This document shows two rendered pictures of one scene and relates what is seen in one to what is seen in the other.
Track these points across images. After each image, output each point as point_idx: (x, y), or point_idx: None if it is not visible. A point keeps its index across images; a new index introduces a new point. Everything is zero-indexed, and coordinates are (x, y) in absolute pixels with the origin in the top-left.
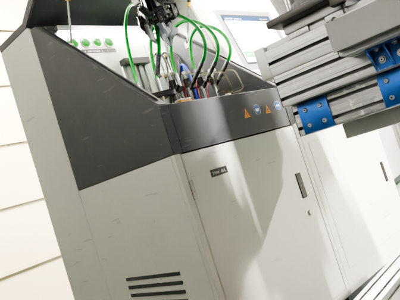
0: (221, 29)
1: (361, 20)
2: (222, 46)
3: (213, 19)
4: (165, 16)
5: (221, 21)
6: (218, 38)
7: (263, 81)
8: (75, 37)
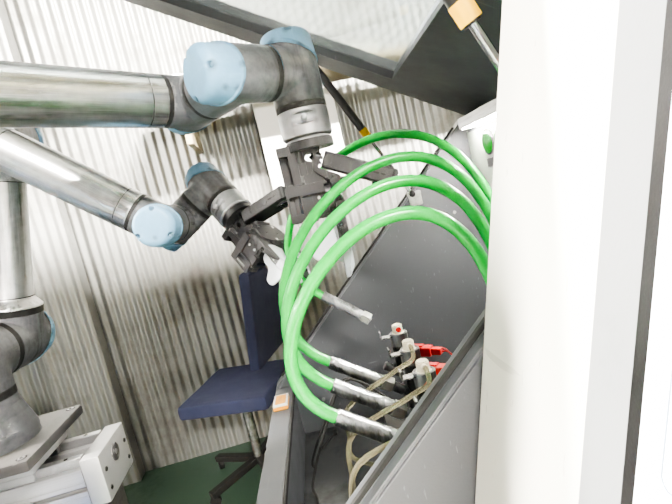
0: (593, 164)
1: None
2: (522, 324)
3: (584, 44)
4: (243, 268)
5: (641, 38)
6: (524, 255)
7: (132, 461)
8: (491, 127)
